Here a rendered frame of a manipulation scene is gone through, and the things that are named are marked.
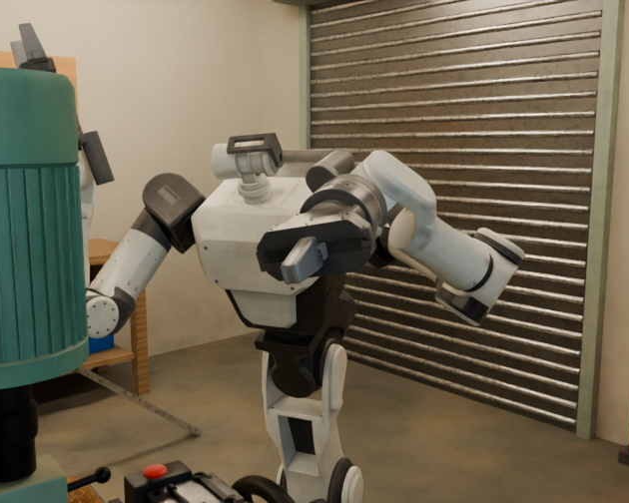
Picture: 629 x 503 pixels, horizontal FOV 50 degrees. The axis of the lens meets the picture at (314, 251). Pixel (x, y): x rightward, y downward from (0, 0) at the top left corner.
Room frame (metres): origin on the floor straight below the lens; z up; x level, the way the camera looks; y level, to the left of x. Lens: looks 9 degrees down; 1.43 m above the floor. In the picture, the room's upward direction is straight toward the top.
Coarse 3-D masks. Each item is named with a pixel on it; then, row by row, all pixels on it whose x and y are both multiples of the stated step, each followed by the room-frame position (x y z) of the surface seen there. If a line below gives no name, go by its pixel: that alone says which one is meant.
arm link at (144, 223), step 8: (144, 208) 1.37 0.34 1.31; (144, 216) 1.34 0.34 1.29; (152, 216) 1.36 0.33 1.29; (136, 224) 1.33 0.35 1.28; (144, 224) 1.33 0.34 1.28; (152, 224) 1.33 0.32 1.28; (160, 224) 1.35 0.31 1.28; (144, 232) 1.32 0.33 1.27; (152, 232) 1.32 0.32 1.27; (160, 232) 1.33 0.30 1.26; (160, 240) 1.32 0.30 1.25; (168, 240) 1.40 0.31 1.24; (168, 248) 1.34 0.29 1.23
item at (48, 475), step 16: (48, 464) 0.73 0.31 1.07; (16, 480) 0.70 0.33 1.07; (32, 480) 0.70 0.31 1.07; (48, 480) 0.70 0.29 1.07; (64, 480) 0.71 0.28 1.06; (0, 496) 0.67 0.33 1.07; (16, 496) 0.68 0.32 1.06; (32, 496) 0.69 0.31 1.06; (48, 496) 0.70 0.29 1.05; (64, 496) 0.71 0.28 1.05
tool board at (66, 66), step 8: (0, 56) 3.89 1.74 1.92; (8, 56) 3.91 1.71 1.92; (48, 56) 4.07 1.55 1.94; (56, 56) 4.10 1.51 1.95; (0, 64) 3.88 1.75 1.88; (8, 64) 3.91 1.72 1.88; (56, 64) 4.10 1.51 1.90; (64, 64) 4.13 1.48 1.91; (72, 64) 4.16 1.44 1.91; (56, 72) 4.10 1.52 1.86; (64, 72) 4.13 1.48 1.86; (72, 72) 4.16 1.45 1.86; (72, 80) 4.16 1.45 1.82
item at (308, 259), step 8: (312, 240) 0.66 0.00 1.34; (304, 248) 0.64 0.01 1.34; (312, 248) 0.65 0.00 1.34; (320, 248) 0.66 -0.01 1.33; (296, 256) 0.63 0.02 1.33; (304, 256) 0.63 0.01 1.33; (312, 256) 0.65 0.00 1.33; (320, 256) 0.66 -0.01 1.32; (288, 264) 0.61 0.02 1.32; (296, 264) 0.61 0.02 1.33; (304, 264) 0.63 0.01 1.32; (312, 264) 0.64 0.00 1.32; (320, 264) 0.66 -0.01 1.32; (296, 272) 0.61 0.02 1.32; (304, 272) 0.62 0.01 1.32; (312, 272) 0.64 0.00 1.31; (296, 280) 0.61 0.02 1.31
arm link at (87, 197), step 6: (90, 186) 1.28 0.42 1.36; (84, 192) 1.28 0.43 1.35; (90, 192) 1.28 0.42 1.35; (84, 198) 1.27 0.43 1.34; (90, 198) 1.28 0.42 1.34; (84, 204) 1.27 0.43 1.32; (90, 204) 1.27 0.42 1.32; (84, 210) 1.26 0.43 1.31; (90, 210) 1.26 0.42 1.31; (84, 216) 1.26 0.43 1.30; (90, 216) 1.25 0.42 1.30; (84, 222) 1.22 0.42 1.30; (90, 222) 1.26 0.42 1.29; (84, 228) 1.22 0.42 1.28
